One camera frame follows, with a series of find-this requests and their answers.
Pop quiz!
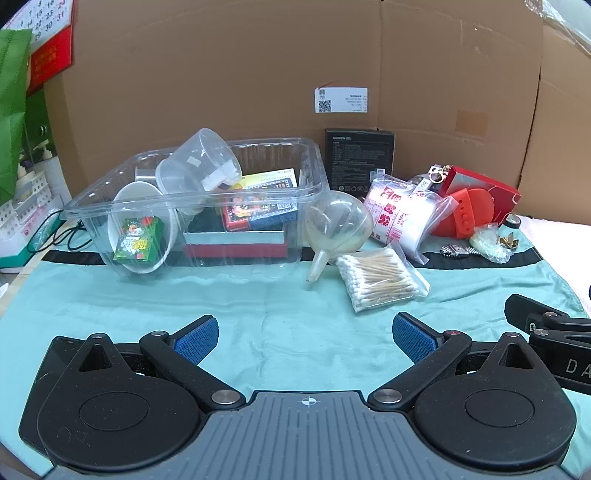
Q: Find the teal cloth mat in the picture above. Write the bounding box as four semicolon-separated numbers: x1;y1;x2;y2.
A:
0;226;587;480

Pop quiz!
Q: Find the clear plastic container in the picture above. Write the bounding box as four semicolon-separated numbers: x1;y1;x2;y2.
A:
62;137;329;282

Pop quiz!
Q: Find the white green carton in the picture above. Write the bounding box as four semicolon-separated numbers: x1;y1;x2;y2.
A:
0;217;63;269

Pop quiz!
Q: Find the red printed plastic bag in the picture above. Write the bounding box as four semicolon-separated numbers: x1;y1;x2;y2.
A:
362;178;458;247

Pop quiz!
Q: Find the white pump bottle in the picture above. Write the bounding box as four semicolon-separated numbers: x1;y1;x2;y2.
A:
28;124;57;160

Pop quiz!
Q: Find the small bag of white beads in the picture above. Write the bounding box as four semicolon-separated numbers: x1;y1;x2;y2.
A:
468;223;519;265

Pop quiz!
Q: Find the green fabric bag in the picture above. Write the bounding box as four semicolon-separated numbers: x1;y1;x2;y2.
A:
0;28;34;204

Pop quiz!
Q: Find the bag of cotton swabs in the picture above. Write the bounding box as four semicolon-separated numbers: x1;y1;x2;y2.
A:
335;244;431;315

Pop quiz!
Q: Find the red blue card box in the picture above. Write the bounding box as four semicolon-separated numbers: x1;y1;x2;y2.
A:
221;187;298;232

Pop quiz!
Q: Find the red wall calendar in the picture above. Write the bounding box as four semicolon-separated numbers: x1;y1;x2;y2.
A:
4;0;75;95

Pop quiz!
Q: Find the red silicone pad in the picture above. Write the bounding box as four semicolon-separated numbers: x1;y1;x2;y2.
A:
431;187;495;238

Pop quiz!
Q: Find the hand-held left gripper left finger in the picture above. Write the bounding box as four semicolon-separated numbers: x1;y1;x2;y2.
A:
69;315;246;411

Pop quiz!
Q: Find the white shipping label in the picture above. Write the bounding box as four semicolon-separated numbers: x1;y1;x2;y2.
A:
315;85;369;114

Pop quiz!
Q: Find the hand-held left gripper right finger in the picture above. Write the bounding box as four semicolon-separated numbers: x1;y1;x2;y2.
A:
368;312;546;411

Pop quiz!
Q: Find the red gift box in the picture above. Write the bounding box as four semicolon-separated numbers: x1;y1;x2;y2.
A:
436;165;522;217

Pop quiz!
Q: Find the white plastic basket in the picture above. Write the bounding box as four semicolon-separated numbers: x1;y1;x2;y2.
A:
0;168;65;241

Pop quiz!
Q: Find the yellow white printed box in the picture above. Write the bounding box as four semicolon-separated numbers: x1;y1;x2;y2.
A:
233;167;297;191

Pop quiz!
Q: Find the black cable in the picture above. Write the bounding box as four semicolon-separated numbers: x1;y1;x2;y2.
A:
25;210;100;254

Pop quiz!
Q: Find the clear plastic cup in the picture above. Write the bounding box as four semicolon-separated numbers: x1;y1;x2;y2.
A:
156;128;242;217

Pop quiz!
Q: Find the large cardboard box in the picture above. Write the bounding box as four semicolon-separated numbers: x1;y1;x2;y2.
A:
44;0;591;222

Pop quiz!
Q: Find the white bowl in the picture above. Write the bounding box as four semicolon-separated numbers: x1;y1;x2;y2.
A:
107;181;178;274

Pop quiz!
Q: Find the small green printed box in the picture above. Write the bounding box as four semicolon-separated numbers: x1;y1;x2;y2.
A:
113;216;165;265

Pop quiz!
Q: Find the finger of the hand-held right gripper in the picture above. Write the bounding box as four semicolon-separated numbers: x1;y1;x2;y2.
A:
504;294;591;335

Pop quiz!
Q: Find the black product box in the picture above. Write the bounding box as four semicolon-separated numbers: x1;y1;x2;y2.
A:
324;128;396;195

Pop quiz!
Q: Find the clear plastic funnel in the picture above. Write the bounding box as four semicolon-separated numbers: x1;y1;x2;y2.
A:
305;190;375;283

